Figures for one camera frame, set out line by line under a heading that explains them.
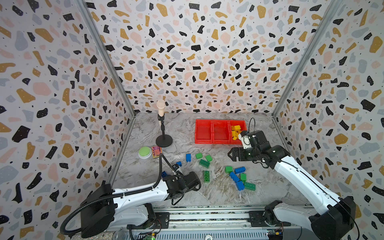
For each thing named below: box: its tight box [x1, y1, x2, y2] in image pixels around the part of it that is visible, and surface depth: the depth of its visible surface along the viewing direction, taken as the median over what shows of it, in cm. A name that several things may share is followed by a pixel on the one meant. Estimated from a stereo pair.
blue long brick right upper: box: [234, 166, 246, 174], surface depth 92 cm
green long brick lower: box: [203, 170, 210, 183], surface depth 90 cm
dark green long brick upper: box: [199, 159, 210, 168], surface depth 94 cm
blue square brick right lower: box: [236, 181, 245, 191], surface depth 87 cm
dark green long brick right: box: [244, 182, 256, 191], surface depth 86 cm
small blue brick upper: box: [185, 153, 192, 162], surface depth 97 cm
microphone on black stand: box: [155, 99, 173, 148], surface depth 102 cm
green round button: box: [138, 146, 152, 159], surface depth 98 cm
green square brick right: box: [240, 173, 247, 183], surface depth 88 cm
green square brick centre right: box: [225, 166, 234, 174], surface depth 94 cm
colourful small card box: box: [152, 145, 163, 159], surface depth 99 cm
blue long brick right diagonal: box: [229, 171, 240, 183], surface depth 90 cm
